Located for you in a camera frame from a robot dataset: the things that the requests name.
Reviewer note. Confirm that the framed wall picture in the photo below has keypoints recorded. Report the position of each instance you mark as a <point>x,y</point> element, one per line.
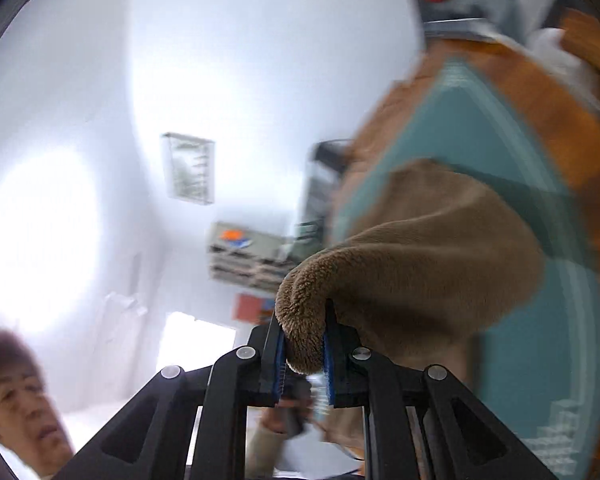
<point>188,167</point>

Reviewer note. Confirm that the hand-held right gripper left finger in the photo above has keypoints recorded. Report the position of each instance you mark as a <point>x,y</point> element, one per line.
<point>279,375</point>

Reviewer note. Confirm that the brown fleece garment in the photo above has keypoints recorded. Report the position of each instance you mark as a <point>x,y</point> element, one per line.
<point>420,260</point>

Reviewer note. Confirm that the person's left forearm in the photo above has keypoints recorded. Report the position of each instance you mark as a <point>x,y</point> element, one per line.
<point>265,452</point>

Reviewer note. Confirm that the person's head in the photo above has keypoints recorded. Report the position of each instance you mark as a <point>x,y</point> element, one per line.
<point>15,400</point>

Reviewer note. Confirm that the red wall poster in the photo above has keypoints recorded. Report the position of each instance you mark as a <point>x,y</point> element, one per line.
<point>252,307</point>

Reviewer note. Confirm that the window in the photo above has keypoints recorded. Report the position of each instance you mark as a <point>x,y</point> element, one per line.
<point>195,342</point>

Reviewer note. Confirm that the teal woven mat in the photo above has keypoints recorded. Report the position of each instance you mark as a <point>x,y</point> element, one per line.
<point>530,385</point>

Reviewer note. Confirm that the wall shelf unit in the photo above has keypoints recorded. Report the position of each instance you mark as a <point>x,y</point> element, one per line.
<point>245,256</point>

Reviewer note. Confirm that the wooden chair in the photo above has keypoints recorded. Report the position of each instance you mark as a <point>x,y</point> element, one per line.
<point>592,40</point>

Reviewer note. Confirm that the white cloth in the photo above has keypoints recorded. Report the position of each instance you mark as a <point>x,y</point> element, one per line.
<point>560,55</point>

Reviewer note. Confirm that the dark metal rack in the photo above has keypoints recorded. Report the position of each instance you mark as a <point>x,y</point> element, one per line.
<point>325,185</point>

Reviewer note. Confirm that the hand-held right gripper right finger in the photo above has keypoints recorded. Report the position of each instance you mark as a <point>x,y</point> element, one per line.
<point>329,375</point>

